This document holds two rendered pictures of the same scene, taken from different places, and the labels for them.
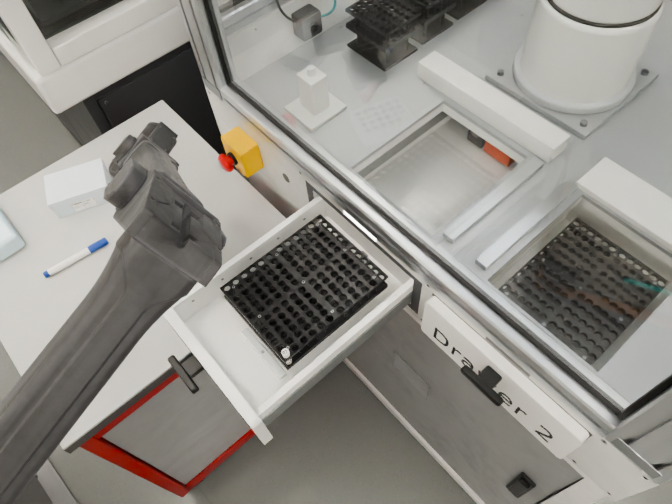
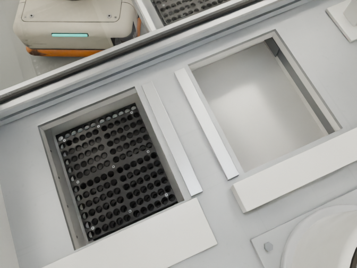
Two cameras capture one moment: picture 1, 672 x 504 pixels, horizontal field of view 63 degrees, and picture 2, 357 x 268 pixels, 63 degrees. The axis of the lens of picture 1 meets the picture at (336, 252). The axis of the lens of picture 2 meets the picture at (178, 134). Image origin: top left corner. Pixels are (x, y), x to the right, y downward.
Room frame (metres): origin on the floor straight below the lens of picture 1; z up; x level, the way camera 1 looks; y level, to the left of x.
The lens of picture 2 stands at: (0.55, -0.48, 1.46)
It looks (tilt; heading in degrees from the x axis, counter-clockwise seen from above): 71 degrees down; 109
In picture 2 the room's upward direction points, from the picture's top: 7 degrees counter-clockwise
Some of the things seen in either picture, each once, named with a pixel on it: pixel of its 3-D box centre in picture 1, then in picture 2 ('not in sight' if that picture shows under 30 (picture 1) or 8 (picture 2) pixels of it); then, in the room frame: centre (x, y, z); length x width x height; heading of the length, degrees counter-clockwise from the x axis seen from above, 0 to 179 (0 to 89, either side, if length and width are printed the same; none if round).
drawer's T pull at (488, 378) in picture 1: (487, 379); not in sight; (0.25, -0.20, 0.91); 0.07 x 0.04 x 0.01; 36
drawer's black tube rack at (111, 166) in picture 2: not in sight; (117, 169); (0.38, -0.38, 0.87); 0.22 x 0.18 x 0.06; 126
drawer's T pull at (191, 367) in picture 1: (189, 369); not in sight; (0.32, 0.24, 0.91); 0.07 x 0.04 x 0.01; 36
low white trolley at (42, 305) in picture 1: (177, 317); not in sight; (0.68, 0.45, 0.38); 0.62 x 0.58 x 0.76; 36
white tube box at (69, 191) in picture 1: (80, 188); not in sight; (0.81, 0.54, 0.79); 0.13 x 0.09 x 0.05; 106
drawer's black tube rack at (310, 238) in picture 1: (305, 290); not in sight; (0.45, 0.06, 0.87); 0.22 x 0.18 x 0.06; 126
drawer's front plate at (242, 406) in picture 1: (209, 365); not in sight; (0.33, 0.22, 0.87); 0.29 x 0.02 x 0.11; 36
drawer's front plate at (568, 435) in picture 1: (495, 375); not in sight; (0.26, -0.22, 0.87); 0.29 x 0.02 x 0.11; 36
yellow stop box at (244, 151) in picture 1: (241, 152); not in sight; (0.78, 0.17, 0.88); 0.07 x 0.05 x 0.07; 36
